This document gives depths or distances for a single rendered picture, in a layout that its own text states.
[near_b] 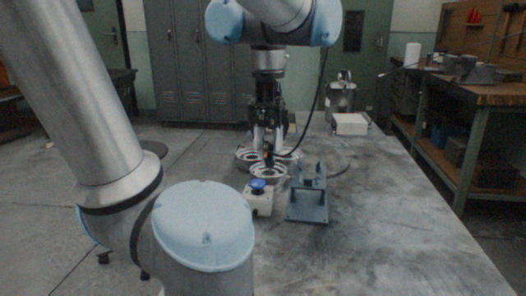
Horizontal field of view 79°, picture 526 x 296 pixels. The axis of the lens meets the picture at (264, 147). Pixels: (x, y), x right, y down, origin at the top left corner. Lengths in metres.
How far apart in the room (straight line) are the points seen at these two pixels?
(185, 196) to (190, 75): 3.46
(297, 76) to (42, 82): 3.82
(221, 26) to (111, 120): 0.25
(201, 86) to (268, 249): 3.25
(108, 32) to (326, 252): 4.38
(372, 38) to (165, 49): 2.28
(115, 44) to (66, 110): 4.36
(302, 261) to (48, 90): 0.50
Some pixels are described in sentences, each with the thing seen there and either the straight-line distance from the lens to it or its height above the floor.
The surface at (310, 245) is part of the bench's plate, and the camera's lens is 0.69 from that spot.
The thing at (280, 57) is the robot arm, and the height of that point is 1.16.
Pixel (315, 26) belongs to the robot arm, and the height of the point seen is 1.22.
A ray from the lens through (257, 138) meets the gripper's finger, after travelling 0.73.
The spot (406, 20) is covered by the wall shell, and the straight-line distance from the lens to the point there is 4.22.
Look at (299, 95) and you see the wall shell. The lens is 4.15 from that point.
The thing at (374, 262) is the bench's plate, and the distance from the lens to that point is 0.68.
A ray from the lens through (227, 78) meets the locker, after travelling 3.71.
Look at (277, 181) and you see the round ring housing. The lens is 0.87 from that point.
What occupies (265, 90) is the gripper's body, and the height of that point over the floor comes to 1.09.
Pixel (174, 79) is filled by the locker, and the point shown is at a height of 0.61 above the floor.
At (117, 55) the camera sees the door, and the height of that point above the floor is 0.82.
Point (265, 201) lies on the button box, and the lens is 0.75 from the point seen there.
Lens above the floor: 1.23
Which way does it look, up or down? 22 degrees down
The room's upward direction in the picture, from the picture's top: straight up
